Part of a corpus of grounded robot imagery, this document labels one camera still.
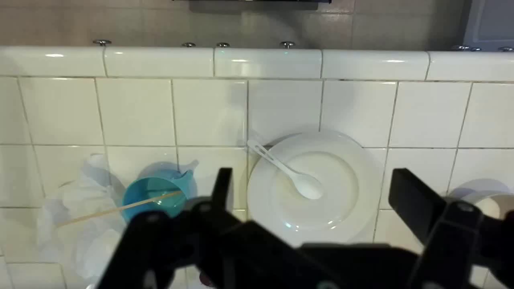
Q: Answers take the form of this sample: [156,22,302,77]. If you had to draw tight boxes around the clear crumpled plastic bag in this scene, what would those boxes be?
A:
[35,151,136,285]

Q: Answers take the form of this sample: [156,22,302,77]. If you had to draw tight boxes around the white round plate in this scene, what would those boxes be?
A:
[246,130,385,249]

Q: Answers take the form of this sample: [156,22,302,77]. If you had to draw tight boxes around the white ceramic bowl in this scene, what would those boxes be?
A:
[448,178,514,221]

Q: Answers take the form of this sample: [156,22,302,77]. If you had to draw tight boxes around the white plastic spoon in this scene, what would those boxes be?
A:
[246,138,326,202]

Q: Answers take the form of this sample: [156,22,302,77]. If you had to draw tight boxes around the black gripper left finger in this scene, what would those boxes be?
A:
[210,167,234,213]

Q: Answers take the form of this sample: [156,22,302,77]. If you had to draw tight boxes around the blue plastic cup with handles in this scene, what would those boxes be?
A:
[120,160,199,224]

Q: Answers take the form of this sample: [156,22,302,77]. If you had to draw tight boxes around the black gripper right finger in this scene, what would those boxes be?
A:
[387,167,450,245]

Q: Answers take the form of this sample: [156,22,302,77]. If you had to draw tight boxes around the white lower cabinet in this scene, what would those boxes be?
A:
[461,0,514,51]

